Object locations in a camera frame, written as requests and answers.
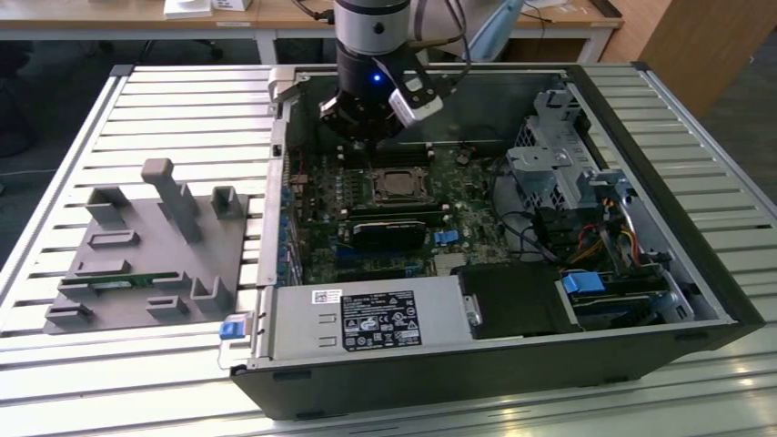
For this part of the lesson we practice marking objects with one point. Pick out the CPU socket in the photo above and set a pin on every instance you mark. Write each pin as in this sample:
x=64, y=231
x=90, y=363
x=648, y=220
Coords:
x=372, y=196

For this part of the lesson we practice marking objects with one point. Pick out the round coin cell battery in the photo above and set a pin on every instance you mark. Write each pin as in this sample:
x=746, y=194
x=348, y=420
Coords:
x=463, y=155

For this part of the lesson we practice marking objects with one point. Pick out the installed RAM stick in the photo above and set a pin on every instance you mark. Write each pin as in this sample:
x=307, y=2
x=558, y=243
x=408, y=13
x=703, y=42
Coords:
x=395, y=214

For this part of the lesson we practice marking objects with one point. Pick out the black graphics card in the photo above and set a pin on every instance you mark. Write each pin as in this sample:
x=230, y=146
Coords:
x=388, y=236

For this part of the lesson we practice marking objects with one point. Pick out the pale blue teach pendant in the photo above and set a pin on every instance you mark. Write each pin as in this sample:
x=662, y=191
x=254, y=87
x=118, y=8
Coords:
x=495, y=36

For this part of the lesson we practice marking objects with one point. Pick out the green motherboard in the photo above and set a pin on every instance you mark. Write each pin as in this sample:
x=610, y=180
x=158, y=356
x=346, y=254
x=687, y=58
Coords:
x=474, y=214

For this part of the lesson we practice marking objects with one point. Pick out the blue board connector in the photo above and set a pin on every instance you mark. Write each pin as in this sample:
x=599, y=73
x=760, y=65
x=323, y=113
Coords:
x=446, y=236

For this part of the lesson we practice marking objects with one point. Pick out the silver metal drive cage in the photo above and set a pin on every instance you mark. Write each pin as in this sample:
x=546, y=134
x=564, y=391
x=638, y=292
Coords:
x=538, y=159

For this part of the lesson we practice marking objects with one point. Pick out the white box with black print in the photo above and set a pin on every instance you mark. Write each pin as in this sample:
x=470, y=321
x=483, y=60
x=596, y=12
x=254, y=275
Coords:
x=234, y=4

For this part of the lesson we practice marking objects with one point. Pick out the small silver heatsink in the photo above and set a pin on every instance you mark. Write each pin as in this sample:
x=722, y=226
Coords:
x=450, y=263

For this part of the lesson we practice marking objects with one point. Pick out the plain white box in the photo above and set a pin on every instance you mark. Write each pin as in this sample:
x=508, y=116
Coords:
x=188, y=9

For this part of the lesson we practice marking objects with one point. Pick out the silver power supply unit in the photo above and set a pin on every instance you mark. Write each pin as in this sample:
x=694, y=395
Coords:
x=304, y=318

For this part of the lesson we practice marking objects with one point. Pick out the black plastic shroud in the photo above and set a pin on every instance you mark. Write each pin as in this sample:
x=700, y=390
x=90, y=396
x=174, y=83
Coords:
x=516, y=300

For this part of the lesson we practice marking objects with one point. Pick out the wooden desk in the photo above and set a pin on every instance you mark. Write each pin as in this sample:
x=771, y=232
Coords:
x=91, y=20

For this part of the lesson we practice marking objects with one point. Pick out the grey parts rack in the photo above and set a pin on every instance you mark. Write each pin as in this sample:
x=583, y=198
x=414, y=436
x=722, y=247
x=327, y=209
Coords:
x=152, y=273

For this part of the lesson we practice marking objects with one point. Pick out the green RAM stick with label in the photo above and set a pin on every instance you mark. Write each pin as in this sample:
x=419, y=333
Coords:
x=146, y=278

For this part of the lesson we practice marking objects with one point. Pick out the blue disk carrier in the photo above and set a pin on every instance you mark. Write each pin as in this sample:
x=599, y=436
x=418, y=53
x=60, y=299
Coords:
x=583, y=282

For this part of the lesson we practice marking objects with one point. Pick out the blue case latch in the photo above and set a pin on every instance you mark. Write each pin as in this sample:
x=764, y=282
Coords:
x=230, y=330

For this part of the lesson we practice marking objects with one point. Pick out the wooden cabinet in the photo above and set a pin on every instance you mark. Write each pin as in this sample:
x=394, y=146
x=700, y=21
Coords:
x=699, y=45

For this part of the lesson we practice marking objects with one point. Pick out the black open PC case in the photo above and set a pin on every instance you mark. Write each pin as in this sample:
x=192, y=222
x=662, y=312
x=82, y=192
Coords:
x=426, y=391

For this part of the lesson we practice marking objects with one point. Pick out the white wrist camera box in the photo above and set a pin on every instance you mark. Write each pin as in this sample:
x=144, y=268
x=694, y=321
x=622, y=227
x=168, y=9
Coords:
x=419, y=107

